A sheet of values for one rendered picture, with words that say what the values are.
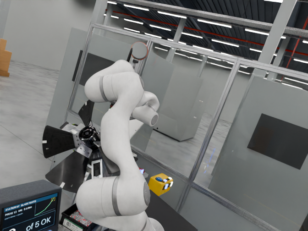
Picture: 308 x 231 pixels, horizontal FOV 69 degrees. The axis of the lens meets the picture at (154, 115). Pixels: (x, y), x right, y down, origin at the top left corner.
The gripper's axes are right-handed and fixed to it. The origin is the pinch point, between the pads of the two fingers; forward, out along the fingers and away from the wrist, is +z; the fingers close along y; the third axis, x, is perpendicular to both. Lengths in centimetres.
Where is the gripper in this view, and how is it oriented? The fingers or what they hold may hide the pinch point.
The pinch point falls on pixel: (114, 101)
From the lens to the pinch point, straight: 142.4
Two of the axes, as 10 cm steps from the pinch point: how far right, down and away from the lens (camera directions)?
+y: 5.2, 0.3, 8.5
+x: 3.3, -9.3, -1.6
